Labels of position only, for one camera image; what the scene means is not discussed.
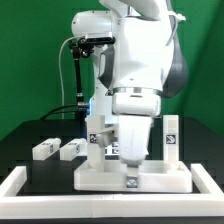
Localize black cables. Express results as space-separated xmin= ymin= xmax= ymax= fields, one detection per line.
xmin=39 ymin=103 xmax=88 ymax=121

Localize white desk tabletop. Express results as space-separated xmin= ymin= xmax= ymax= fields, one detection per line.
xmin=74 ymin=160 xmax=192 ymax=193

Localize fiducial marker sheet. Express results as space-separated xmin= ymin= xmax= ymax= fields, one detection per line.
xmin=105 ymin=142 xmax=119 ymax=156

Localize white U-shaped fence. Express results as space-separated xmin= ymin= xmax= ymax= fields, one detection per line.
xmin=0 ymin=164 xmax=224 ymax=219

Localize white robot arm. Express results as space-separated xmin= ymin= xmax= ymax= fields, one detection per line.
xmin=72 ymin=0 xmax=192 ymax=193

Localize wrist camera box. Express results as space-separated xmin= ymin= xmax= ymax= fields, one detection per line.
xmin=96 ymin=125 xmax=118 ymax=148

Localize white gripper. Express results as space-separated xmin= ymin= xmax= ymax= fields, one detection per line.
xmin=118 ymin=115 xmax=152 ymax=188

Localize white cable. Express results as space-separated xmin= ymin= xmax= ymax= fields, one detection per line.
xmin=58 ymin=35 xmax=79 ymax=120

